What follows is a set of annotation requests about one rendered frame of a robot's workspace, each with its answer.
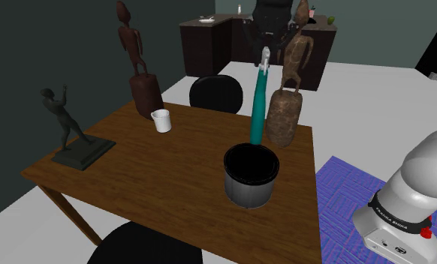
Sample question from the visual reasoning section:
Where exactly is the dark wooden desk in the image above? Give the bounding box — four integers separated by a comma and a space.
179, 4, 339, 92

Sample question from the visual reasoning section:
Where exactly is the teal-handled kitchen tool, white head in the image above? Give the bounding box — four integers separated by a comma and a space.
249, 46, 273, 146

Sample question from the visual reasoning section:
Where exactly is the white mug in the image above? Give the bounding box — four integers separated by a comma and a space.
150, 108, 173, 134

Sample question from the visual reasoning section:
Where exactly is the grey pot with black inside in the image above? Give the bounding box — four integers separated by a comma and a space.
223, 142, 281, 210

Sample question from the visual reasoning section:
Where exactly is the dark brown wooden figure statue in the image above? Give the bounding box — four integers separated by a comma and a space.
116, 0, 166, 122

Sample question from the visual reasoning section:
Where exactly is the brown wooden table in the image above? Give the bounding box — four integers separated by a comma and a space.
20, 100, 323, 264

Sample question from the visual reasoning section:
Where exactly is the purple patterned robot stand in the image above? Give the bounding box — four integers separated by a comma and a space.
315, 155, 437, 264

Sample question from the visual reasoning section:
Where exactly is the dark grey figure statue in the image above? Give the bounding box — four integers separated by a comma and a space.
39, 84, 117, 172

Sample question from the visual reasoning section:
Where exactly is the light brown wooden figure statue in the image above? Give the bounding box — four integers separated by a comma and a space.
264, 0, 315, 149

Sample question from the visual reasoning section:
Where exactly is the black office chair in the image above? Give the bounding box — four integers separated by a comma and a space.
241, 0, 297, 69

